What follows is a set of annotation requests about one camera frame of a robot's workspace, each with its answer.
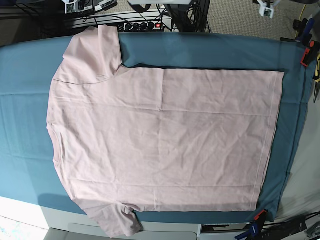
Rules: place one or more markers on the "yellow handled pliers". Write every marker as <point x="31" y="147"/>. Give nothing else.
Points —
<point x="316" y="79"/>

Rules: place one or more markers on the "pink T-shirt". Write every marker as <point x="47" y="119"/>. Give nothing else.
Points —
<point x="146" y="139"/>

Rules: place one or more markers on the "black power strip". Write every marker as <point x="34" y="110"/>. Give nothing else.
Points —
<point x="135" y="27"/>

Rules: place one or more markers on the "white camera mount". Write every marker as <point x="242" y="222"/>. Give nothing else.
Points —
<point x="74" y="6"/>
<point x="266" y="8"/>

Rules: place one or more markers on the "orange blue clamp bottom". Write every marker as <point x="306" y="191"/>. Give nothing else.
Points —
<point x="255" y="228"/>

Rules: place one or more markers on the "teal table cloth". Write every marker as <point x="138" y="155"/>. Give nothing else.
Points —
<point x="27" y="173"/>

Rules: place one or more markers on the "orange black clamp right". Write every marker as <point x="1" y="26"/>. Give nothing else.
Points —
<point x="310" y="53"/>

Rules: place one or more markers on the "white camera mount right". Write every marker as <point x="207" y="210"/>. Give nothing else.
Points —
<point x="266" y="8"/>

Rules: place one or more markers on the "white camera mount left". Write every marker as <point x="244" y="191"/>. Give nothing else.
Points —
<point x="74" y="6"/>

